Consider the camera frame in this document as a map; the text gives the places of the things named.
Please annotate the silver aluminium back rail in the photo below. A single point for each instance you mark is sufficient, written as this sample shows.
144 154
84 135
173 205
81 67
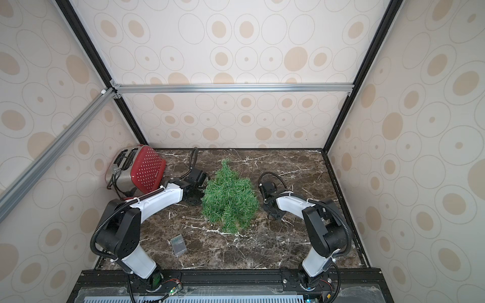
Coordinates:
237 88

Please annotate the green artificial christmas tree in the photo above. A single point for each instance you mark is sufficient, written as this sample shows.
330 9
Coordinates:
230 200

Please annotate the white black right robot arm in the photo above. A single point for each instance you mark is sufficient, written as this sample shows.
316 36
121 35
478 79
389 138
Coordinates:
328 232

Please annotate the silver aluminium rail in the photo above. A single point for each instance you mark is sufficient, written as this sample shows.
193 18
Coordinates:
237 88
24 183

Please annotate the silver aluminium left rail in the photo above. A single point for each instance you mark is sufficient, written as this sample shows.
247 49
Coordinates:
24 183

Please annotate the clear plastic battery box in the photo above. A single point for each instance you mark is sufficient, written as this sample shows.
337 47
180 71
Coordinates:
178 245

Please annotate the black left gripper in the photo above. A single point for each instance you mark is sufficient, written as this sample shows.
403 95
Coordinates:
194 202

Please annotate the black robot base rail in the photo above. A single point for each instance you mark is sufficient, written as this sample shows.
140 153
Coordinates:
344 285

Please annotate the red polka dot toaster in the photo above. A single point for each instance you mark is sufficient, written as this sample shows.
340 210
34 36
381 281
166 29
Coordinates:
135 170

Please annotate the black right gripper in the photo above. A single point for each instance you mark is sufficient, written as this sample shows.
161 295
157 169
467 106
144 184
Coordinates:
268 204

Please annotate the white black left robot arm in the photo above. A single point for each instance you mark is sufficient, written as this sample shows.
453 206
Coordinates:
117 236

